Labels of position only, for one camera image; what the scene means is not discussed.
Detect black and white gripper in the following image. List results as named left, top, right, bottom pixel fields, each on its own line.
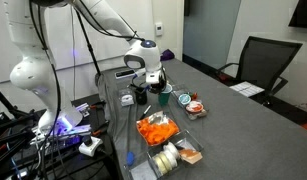
left=146, top=69, right=166, bottom=94

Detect green plastic cup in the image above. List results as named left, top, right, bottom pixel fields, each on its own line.
left=158, top=84, right=172, bottom=106

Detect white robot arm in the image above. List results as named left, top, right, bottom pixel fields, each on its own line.
left=2, top=0, right=166, bottom=133

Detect black pen holder cup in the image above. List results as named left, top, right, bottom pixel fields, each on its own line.
left=135, top=87, right=147, bottom=105

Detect purple folded umbrella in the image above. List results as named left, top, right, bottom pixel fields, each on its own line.
left=160, top=49, right=175, bottom=61

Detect teal ribbon spool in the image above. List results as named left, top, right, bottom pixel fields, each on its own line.
left=178, top=94, right=191, bottom=105

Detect clear case with white disc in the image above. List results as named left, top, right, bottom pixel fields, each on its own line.
left=119, top=88, right=134, bottom=106

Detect clear plastic tray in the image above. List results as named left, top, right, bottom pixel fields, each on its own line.
left=172, top=84, right=208, bottom=120

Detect red gift bow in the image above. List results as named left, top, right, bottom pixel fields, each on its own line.
left=190, top=93, right=198, bottom=100

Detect red white ribbon spool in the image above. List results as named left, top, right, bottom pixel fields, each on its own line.
left=186, top=101, right=204, bottom=113

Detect orange bag of tissue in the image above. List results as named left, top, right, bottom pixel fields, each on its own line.
left=136, top=111, right=179, bottom=146

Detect cream ribbon spool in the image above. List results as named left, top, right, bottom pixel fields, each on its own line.
left=153, top=153, right=172, bottom=175

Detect clear tray with spools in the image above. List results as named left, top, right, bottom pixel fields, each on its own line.
left=124, top=130, right=203, bottom=180

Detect white emergency stop button box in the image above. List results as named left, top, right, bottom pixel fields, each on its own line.
left=79, top=135, right=103, bottom=157

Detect white papers on chair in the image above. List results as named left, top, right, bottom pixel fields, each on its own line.
left=230, top=82, right=264, bottom=97

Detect grey table cloth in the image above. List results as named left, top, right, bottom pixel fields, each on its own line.
left=94, top=58, right=307, bottom=180

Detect black office chair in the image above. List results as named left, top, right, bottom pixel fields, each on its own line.
left=215, top=36, right=302, bottom=105

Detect white wall thermostat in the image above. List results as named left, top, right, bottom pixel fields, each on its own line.
left=155, top=22, right=164, bottom=36

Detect wall mounted black television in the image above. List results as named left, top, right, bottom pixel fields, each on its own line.
left=289, top=0, right=307, bottom=28

